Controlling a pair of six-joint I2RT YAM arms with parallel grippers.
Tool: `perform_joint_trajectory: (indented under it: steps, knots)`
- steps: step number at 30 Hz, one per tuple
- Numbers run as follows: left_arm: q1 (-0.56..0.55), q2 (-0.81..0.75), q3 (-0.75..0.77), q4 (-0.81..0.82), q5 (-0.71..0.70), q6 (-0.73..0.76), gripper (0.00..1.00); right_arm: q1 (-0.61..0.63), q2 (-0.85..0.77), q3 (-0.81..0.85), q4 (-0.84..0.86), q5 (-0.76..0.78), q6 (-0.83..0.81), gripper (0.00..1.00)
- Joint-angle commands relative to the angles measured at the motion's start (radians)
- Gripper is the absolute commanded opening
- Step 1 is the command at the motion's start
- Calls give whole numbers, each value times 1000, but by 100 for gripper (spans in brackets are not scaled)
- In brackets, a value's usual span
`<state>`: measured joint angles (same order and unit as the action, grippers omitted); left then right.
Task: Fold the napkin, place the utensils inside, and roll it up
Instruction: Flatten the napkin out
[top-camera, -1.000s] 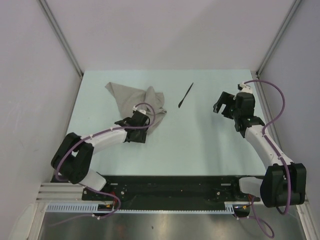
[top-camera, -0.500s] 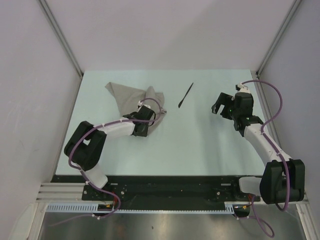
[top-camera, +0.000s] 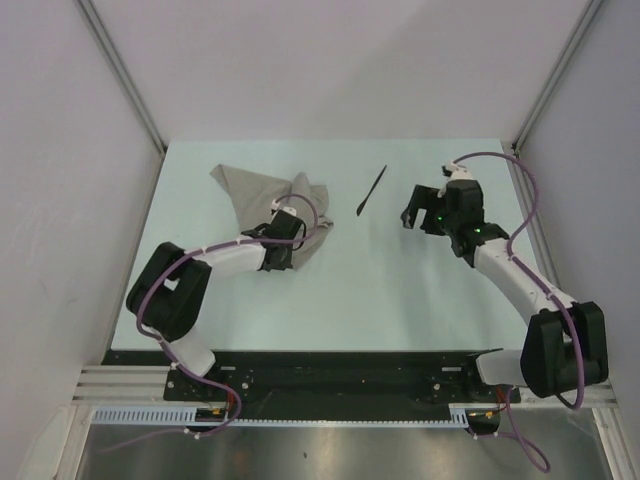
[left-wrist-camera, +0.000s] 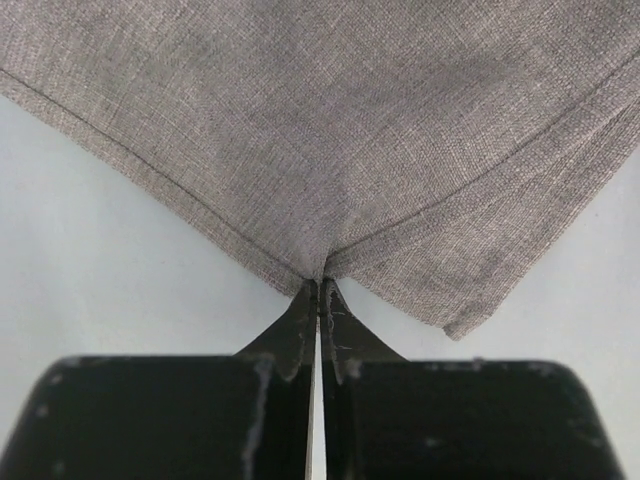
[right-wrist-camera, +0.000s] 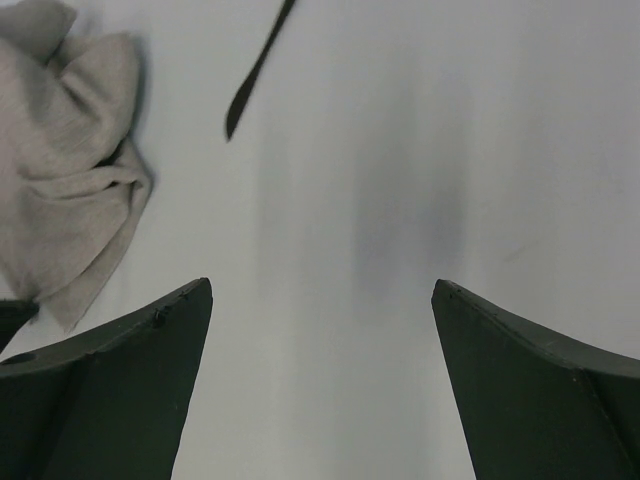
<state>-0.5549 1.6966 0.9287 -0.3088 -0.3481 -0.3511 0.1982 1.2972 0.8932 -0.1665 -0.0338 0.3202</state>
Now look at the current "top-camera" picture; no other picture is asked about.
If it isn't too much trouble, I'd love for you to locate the grey cloth napkin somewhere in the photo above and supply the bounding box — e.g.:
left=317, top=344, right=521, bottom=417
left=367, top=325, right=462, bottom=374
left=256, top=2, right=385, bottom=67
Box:
left=210, top=164, right=334, bottom=270

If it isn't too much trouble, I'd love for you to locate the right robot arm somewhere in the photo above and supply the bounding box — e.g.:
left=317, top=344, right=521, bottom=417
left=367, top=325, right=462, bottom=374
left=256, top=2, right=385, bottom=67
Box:
left=401, top=180, right=609, bottom=409

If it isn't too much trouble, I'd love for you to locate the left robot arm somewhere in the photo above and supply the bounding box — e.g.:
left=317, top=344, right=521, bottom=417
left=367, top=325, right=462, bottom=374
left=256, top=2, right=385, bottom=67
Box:
left=126, top=208, right=307, bottom=400

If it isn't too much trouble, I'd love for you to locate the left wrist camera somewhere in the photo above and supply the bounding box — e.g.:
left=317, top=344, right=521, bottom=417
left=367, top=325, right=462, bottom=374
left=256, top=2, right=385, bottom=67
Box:
left=270, top=200, right=298, bottom=217

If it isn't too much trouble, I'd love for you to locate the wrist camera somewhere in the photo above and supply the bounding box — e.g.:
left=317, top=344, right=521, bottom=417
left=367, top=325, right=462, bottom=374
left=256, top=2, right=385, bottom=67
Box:
left=442, top=161, right=474, bottom=182
left=270, top=200, right=298, bottom=217

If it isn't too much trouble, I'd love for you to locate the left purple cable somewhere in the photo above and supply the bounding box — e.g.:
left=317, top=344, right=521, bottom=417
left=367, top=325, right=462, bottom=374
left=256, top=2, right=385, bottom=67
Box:
left=97, top=193, right=321, bottom=454

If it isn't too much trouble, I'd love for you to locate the purple cable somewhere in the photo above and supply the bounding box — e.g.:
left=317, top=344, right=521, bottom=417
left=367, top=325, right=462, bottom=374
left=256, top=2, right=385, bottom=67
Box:
left=452, top=151, right=586, bottom=474
left=97, top=193, right=321, bottom=454

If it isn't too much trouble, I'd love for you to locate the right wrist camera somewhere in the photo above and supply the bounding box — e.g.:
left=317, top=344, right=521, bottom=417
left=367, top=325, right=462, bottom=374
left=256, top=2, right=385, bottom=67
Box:
left=442, top=161, right=474, bottom=182

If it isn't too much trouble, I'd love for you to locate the right side aluminium rail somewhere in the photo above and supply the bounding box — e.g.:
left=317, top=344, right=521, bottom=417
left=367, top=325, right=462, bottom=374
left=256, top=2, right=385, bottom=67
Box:
left=508, top=163, right=562, bottom=287

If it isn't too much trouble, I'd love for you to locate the aluminium rail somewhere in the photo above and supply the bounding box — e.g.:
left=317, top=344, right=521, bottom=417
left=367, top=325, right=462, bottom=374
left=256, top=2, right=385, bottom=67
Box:
left=72, top=366, right=169, bottom=405
left=508, top=163, right=562, bottom=287

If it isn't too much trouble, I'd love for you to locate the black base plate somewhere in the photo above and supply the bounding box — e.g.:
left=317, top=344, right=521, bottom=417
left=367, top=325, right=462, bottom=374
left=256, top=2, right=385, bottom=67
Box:
left=102, top=348, right=521, bottom=422

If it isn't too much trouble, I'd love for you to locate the light blue cable duct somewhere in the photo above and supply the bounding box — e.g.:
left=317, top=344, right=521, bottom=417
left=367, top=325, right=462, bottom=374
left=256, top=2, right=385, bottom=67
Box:
left=91, top=406, right=469, bottom=429

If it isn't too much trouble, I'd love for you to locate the front aluminium rail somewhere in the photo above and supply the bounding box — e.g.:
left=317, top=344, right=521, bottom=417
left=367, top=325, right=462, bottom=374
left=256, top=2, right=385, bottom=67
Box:
left=72, top=366, right=169, bottom=405

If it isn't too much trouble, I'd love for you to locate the right aluminium frame post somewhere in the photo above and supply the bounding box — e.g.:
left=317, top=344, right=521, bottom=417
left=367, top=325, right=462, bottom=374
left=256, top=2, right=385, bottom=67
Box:
left=510, top=0, right=608, bottom=156

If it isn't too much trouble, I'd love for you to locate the aluminium frame post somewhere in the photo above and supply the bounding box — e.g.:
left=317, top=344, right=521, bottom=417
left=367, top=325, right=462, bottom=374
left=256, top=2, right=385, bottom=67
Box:
left=73, top=0, right=168, bottom=158
left=510, top=0, right=608, bottom=156

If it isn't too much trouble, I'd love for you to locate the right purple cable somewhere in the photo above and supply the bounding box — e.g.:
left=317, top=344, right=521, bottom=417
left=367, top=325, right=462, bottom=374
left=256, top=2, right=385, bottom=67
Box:
left=452, top=151, right=586, bottom=474

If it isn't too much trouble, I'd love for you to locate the left aluminium frame post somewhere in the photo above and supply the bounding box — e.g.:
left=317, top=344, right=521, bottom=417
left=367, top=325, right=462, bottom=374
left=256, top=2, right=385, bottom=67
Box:
left=73, top=0, right=168, bottom=158

